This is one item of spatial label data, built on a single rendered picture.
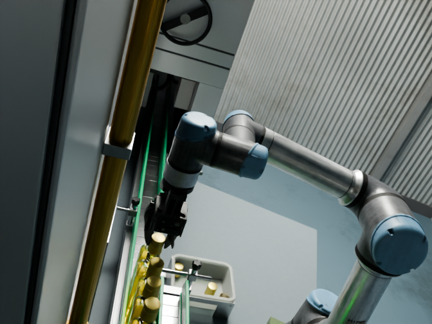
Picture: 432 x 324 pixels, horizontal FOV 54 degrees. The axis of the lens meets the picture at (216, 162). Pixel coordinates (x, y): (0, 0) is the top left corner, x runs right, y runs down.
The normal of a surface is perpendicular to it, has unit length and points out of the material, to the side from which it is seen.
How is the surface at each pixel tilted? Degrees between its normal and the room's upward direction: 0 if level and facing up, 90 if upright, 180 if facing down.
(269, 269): 0
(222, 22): 90
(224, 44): 90
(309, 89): 90
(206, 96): 90
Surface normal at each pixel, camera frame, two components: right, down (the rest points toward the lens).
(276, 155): -0.02, 0.41
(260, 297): 0.31, -0.81
